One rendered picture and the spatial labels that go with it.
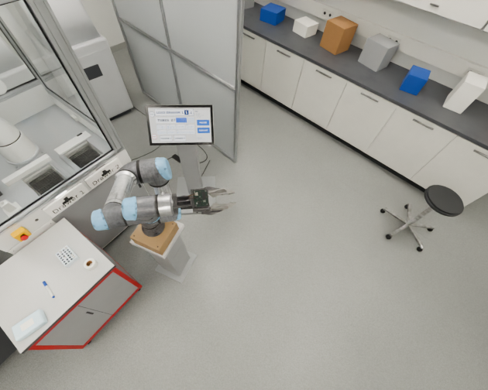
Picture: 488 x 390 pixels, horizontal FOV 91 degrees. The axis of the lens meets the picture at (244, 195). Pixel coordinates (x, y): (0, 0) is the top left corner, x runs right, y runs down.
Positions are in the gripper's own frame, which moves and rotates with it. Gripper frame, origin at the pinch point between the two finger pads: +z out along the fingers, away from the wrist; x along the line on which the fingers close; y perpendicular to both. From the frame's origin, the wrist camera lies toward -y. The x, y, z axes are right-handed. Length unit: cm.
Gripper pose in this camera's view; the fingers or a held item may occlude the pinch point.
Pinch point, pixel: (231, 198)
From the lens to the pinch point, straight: 85.8
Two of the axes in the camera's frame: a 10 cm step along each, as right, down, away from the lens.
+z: 9.7, -1.1, 2.0
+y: 1.8, -1.6, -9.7
